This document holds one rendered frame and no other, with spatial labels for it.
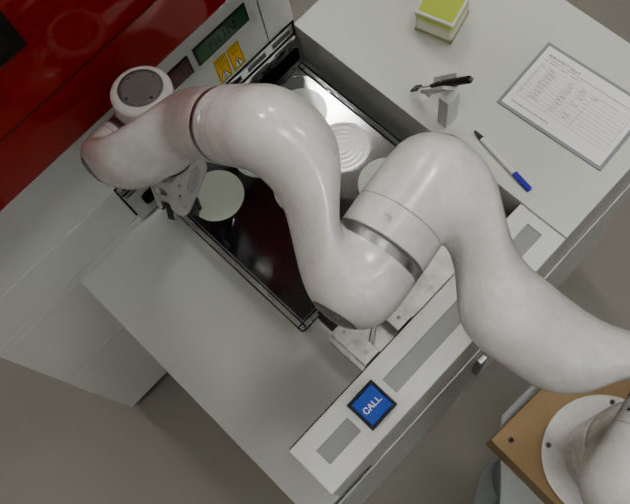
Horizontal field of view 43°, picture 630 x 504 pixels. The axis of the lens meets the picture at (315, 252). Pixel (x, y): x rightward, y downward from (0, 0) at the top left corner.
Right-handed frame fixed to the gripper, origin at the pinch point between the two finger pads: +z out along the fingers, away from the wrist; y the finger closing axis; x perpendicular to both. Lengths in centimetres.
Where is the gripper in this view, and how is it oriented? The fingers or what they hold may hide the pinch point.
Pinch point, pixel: (189, 204)
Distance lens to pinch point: 134.5
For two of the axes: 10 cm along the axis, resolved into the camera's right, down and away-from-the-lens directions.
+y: 3.0, -8.7, 4.0
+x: -9.5, -2.4, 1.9
